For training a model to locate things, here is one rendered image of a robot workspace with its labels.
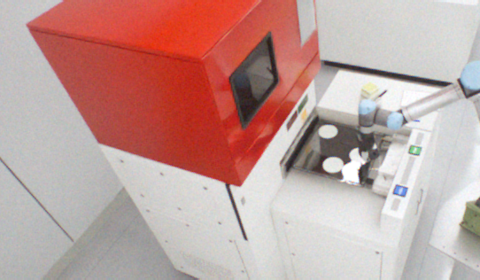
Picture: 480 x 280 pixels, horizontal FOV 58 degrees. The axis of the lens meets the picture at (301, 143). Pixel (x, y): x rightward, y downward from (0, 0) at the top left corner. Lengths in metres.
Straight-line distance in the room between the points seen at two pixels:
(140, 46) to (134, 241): 2.07
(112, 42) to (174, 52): 0.24
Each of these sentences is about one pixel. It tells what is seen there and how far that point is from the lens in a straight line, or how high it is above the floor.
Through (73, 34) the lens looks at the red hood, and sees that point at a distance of 1.63.
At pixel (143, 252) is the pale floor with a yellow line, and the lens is 3.19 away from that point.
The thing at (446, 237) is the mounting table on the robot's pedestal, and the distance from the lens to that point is 2.00.
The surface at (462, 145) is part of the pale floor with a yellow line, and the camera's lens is 3.54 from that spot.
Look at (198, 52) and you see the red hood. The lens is 1.30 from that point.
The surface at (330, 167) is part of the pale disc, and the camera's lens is 2.11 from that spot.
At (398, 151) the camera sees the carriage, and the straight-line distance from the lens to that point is 2.21.
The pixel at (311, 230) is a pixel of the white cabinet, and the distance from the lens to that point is 2.09.
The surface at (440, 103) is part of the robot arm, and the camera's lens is 1.95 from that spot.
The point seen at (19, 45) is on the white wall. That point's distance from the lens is 2.77.
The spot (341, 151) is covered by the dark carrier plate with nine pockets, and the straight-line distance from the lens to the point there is 2.18.
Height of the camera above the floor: 2.48
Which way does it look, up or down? 45 degrees down
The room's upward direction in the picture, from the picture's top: 8 degrees counter-clockwise
